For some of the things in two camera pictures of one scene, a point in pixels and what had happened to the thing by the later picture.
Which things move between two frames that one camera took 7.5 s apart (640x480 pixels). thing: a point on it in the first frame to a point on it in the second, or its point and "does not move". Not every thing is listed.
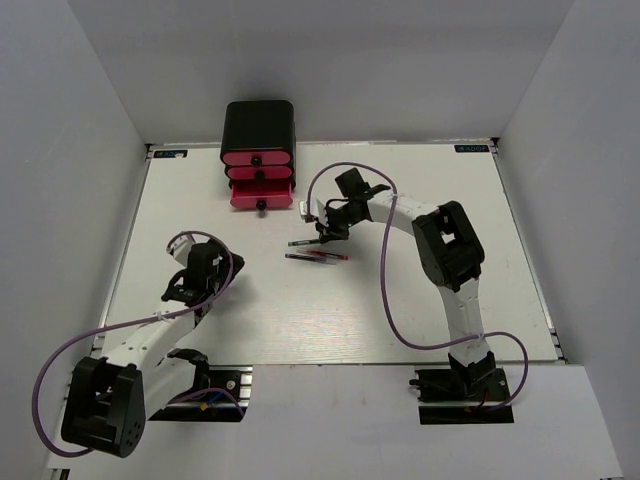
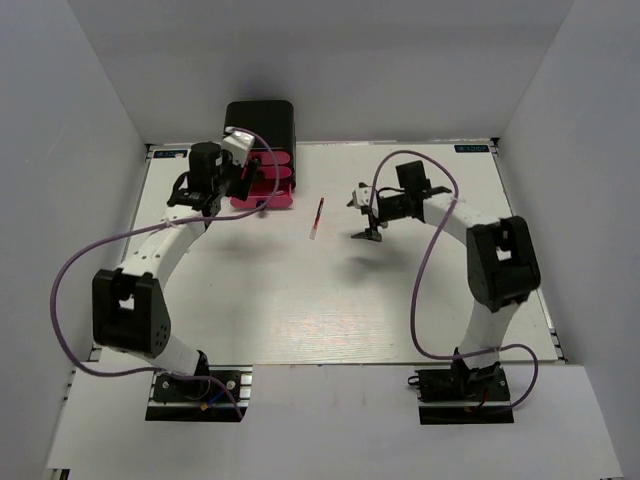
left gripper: (224, 263) to (241, 187)
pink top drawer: (257, 158) does not move
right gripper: (329, 231) to (370, 233)
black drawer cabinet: (260, 125) does not move
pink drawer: (260, 172) does not move
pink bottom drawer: (261, 193) does not move
